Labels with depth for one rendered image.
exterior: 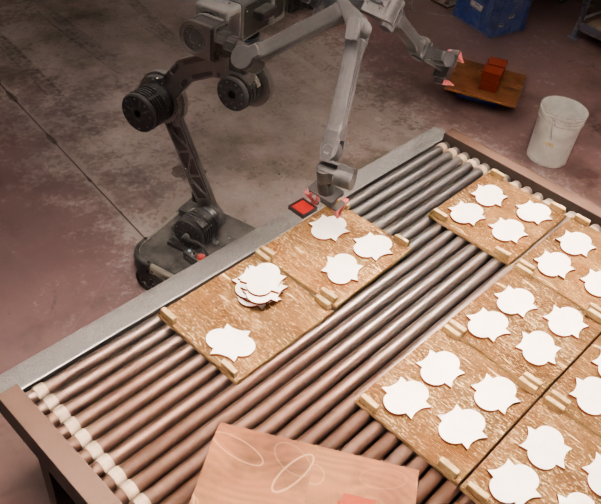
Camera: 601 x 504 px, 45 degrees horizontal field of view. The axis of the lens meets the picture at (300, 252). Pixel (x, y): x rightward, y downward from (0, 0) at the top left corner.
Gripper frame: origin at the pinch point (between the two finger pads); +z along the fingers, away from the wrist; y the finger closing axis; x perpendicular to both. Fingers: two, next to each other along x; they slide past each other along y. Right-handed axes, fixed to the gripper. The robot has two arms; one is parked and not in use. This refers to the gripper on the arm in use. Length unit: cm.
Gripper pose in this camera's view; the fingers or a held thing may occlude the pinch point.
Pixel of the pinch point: (327, 209)
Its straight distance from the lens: 242.8
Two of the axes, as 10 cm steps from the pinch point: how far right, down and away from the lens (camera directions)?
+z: 0.7, 6.2, 7.8
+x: 6.6, -6.1, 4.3
